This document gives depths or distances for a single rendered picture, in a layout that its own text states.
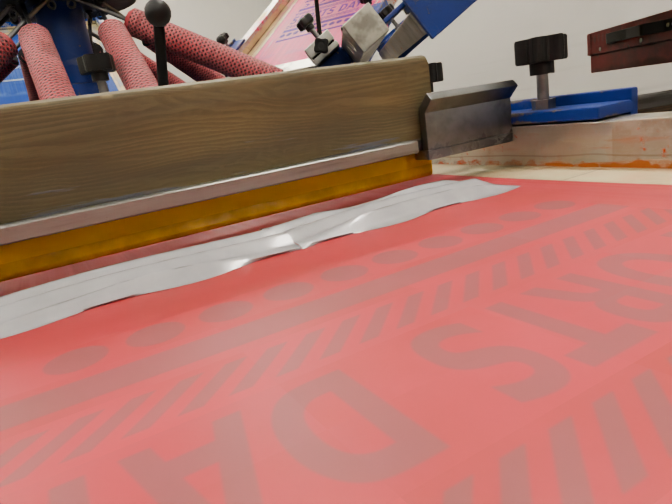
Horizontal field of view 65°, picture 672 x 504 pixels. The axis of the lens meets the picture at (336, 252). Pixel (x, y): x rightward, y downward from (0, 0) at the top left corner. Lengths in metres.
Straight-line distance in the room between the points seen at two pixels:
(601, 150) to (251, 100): 0.26
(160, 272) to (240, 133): 0.13
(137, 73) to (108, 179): 0.58
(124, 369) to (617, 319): 0.16
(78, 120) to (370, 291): 0.21
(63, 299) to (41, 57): 0.71
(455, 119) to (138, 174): 0.25
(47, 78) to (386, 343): 0.80
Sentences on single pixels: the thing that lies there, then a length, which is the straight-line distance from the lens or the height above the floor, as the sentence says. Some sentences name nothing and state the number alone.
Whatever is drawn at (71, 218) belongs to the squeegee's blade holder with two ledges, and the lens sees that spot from 0.35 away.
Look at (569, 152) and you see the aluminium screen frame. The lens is 0.48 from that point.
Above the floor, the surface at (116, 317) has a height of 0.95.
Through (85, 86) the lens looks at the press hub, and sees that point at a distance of 1.18.
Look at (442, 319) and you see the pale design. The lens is 0.19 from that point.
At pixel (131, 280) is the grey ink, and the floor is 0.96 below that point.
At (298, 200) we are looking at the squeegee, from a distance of 0.41.
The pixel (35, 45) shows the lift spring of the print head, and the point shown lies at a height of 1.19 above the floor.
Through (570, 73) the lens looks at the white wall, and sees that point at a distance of 2.66.
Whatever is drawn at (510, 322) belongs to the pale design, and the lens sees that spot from 0.18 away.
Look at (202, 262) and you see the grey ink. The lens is 0.30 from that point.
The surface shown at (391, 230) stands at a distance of 0.32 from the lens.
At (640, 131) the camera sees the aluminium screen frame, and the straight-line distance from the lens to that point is 0.44.
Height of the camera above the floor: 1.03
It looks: 15 degrees down
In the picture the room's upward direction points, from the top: 9 degrees counter-clockwise
